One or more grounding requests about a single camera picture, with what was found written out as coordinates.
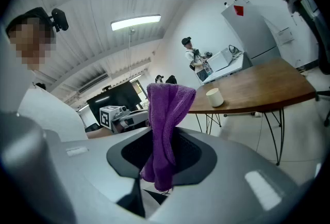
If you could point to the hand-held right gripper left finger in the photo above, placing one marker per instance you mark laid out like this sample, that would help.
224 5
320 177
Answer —
90 166

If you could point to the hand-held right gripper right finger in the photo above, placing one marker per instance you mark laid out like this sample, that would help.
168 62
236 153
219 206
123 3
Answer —
219 192

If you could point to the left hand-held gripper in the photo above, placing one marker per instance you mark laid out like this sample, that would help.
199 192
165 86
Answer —
105 117

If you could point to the purple towel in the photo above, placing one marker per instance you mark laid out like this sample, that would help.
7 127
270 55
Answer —
165 114

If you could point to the white mug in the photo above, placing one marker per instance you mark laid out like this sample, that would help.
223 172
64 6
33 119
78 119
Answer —
214 97

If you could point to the person's left forearm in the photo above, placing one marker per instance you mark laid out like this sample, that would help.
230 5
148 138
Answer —
98 133

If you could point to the large black monitor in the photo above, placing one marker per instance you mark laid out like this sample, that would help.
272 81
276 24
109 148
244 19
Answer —
116 99

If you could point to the black webcam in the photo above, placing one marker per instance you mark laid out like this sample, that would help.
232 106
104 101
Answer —
107 88

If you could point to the ceiling air conditioner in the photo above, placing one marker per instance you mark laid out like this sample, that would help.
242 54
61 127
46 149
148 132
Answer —
92 83

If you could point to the person's torso in light shirt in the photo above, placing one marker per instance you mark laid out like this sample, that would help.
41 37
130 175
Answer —
51 114

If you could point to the black metal table legs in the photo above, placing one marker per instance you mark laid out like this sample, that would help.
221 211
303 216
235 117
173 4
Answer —
278 162

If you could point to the clear water bottle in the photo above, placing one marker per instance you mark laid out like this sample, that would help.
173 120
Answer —
208 70

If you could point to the white power strip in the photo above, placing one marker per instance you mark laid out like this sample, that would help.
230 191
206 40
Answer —
257 114

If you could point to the long ceiling light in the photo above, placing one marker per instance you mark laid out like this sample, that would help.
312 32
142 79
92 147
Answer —
135 22

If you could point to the white microwave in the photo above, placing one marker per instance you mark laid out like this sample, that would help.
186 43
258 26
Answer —
219 61

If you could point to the white desk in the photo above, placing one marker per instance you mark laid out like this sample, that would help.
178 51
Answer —
227 72

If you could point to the person's head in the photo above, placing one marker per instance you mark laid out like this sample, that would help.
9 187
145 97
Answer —
28 45

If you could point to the grey refrigerator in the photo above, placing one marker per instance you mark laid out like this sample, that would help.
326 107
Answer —
252 34

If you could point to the red sticker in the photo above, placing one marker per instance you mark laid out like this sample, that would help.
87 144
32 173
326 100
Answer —
239 10

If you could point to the black office chair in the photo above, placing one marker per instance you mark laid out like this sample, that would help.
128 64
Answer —
323 45

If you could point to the black head-worn camera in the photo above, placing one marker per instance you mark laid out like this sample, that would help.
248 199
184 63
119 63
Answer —
60 19

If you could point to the white wall sign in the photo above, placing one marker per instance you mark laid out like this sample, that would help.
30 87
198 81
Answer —
285 36

